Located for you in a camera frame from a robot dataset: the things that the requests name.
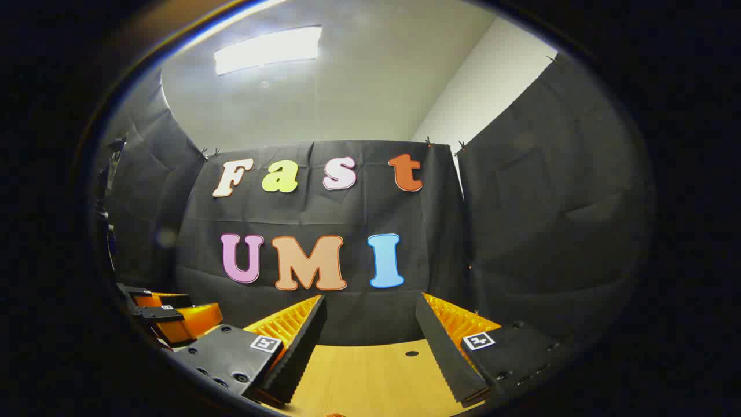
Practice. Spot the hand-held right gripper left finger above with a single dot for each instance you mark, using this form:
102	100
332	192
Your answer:
304	341

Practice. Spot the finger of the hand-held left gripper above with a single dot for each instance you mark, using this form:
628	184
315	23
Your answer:
168	300
185	324

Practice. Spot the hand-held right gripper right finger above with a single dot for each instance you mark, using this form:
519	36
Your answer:
440	347

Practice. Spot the black backdrop cloth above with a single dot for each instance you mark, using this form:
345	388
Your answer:
347	313

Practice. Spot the ceiling light panel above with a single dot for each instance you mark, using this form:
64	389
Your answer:
266	51

